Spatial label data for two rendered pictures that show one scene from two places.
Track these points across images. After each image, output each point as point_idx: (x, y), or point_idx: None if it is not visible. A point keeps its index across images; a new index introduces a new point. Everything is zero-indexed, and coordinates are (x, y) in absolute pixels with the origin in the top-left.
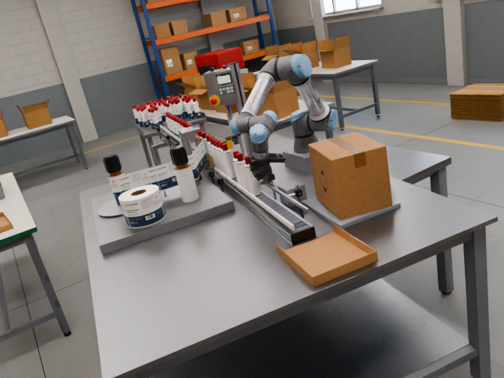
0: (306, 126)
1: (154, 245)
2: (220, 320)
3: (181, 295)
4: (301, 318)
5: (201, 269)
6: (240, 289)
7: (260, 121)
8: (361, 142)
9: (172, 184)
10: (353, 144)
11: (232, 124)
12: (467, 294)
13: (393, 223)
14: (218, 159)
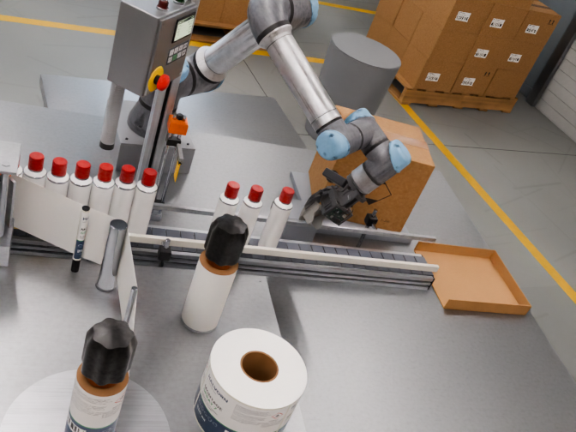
0: (189, 91)
1: (333, 430)
2: (573, 405)
3: (514, 429)
4: None
5: (453, 390)
6: (514, 368)
7: (381, 133)
8: (389, 127)
9: (123, 315)
10: (389, 131)
11: (344, 147)
12: None
13: (417, 212)
14: (103, 207)
